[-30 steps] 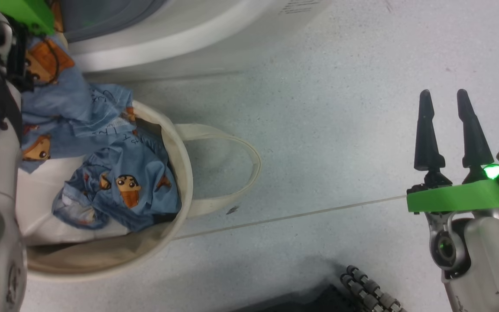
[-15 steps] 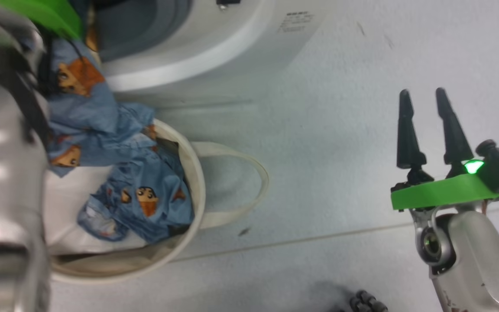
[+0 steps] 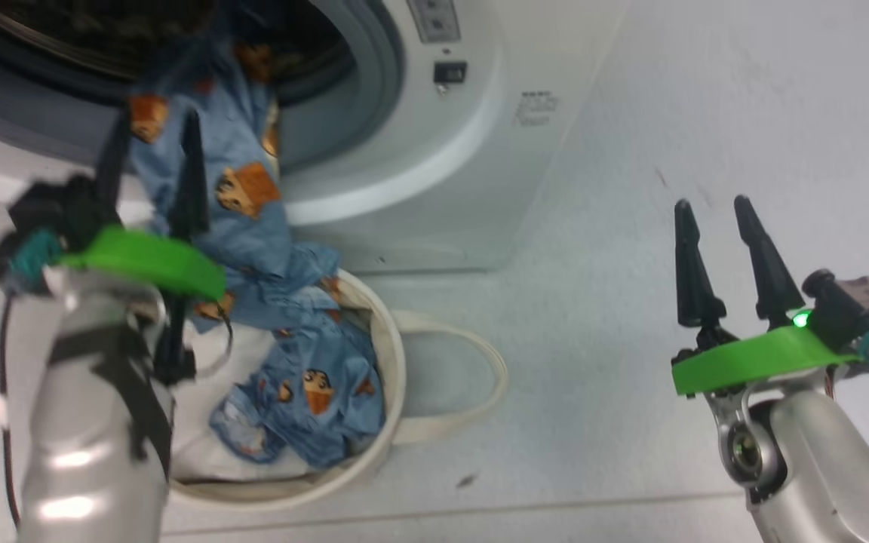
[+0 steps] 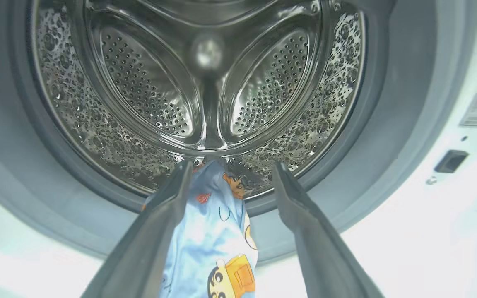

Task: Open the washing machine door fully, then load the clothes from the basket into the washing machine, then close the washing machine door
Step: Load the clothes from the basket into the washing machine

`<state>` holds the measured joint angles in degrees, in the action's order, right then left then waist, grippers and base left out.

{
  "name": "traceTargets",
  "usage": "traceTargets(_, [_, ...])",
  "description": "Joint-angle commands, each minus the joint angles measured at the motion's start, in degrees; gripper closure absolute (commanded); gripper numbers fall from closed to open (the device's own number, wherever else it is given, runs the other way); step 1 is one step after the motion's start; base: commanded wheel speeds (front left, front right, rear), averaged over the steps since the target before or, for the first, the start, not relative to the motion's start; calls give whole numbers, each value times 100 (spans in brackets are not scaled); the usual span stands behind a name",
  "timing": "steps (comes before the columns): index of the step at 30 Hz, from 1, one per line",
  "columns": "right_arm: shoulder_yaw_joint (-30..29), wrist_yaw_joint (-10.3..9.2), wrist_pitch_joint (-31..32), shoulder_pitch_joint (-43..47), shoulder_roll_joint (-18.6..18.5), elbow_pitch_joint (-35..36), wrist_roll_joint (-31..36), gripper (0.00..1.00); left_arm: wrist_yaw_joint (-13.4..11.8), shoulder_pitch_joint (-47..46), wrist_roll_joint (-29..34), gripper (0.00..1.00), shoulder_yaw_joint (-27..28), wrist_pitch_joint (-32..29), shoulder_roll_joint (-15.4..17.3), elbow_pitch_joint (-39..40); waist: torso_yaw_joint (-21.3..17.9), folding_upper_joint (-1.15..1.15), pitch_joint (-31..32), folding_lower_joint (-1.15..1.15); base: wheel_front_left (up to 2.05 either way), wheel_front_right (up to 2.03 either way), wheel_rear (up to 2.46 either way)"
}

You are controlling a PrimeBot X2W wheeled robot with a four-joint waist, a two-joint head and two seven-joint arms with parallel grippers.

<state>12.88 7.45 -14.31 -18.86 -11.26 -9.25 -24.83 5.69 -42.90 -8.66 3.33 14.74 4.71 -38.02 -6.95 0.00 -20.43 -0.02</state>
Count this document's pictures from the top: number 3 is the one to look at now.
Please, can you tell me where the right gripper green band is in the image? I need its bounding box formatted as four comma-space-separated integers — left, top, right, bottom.
671, 195, 861, 397

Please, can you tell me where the cream canvas laundry basket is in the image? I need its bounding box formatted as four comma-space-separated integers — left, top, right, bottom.
167, 268, 509, 510

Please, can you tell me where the black door latch slot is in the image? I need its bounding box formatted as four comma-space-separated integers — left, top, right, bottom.
433, 60, 469, 95

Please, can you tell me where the black left camera cable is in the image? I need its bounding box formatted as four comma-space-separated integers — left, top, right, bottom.
0, 290, 24, 529

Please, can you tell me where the grey info plate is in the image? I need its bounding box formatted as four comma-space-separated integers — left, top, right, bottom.
408, 0, 459, 44

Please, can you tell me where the grey rubber door gasket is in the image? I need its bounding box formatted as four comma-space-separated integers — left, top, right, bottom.
0, 0, 405, 178

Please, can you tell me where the blue cartoon print garment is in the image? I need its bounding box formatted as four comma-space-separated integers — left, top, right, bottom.
127, 30, 386, 468

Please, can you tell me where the white front-load washing machine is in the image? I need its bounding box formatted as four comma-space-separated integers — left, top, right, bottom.
0, 0, 631, 274

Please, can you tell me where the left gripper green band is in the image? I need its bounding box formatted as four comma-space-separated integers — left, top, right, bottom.
57, 109, 226, 384

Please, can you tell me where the small printed text label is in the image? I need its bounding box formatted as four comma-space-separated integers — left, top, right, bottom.
514, 90, 560, 127

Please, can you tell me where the white cloth in basket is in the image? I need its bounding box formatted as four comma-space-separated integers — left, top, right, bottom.
170, 324, 315, 483

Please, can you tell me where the steel perforated washer drum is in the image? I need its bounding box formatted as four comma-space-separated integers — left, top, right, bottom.
0, 0, 352, 106

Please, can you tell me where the thin black left gripper wire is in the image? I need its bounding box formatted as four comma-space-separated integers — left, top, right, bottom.
199, 313, 236, 378

